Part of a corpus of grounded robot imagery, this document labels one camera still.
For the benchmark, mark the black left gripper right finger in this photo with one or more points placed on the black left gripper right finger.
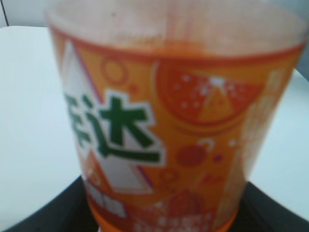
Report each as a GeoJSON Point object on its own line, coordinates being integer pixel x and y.
{"type": "Point", "coordinates": [260, 213]}

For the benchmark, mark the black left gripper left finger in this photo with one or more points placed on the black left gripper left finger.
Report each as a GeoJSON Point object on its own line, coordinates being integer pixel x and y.
{"type": "Point", "coordinates": [68, 212]}

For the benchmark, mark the orange soda plastic bottle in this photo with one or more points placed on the orange soda plastic bottle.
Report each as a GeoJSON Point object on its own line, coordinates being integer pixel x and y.
{"type": "Point", "coordinates": [169, 103]}

